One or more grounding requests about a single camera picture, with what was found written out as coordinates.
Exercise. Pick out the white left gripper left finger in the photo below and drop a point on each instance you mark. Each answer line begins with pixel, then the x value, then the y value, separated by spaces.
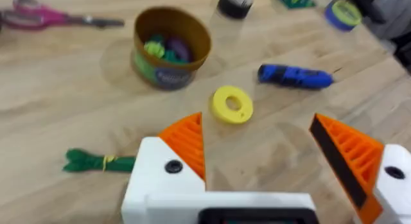
pixel 151 179

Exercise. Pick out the white orange left gripper right finger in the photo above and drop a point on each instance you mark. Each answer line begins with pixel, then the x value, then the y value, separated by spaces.
pixel 359 160

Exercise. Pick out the green toy vegetable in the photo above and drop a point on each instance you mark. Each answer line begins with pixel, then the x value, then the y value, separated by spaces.
pixel 93 160

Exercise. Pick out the blue electric screwdriver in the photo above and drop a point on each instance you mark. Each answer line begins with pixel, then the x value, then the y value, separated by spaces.
pixel 295 76

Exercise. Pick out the orange ribbed wedge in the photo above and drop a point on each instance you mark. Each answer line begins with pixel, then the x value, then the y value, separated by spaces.
pixel 187 140

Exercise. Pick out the yellow disc with holes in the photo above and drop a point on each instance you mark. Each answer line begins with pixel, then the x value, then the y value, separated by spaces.
pixel 221 106

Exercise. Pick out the brown tub with toys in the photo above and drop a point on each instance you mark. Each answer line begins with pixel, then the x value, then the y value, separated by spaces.
pixel 167 54

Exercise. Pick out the blue and green tape roll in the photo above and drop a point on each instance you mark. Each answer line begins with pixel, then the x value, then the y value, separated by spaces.
pixel 342 15

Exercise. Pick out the pink scissors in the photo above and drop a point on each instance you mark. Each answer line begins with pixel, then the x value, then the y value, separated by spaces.
pixel 45 17

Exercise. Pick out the black tape roll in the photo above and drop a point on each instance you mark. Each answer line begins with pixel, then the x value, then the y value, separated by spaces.
pixel 234 4

